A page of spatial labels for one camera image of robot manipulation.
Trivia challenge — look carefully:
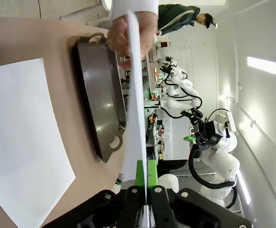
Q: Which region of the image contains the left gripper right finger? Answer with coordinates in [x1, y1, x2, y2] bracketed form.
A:
[147, 160, 253, 228]

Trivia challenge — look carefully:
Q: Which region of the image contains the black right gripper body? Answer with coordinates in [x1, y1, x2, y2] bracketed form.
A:
[204, 120, 226, 145]

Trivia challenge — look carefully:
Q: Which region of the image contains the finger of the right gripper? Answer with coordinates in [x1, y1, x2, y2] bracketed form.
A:
[182, 108, 209, 130]
[183, 133, 207, 150]

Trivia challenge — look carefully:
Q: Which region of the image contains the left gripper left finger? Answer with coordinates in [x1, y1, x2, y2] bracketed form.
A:
[42, 160, 146, 228]

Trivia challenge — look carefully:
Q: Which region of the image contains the white A4 paper sheet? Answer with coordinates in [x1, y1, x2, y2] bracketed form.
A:
[120, 9, 149, 206]
[0, 57, 76, 228]

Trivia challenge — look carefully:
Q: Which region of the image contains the person's right forearm white sleeve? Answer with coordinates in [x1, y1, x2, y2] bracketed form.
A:
[109, 0, 159, 21]

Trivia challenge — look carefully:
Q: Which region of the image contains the person's right hand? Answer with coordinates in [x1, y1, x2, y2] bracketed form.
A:
[108, 11, 158, 69]

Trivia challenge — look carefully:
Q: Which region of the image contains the white cabinet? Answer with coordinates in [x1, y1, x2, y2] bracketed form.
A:
[163, 117, 194, 161]

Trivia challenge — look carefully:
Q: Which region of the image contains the rectangular ceiling light panel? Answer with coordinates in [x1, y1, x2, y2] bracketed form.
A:
[246, 56, 276, 76]
[235, 170, 251, 205]

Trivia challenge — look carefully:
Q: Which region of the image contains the brown plastic serving tray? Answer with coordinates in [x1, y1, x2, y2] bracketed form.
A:
[71, 32, 128, 164]

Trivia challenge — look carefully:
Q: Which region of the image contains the bystander in green jacket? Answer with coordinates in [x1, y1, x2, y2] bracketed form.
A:
[157, 4, 217, 36]

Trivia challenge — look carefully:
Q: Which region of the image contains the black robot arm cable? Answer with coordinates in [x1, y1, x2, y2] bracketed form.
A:
[188, 143, 238, 209]

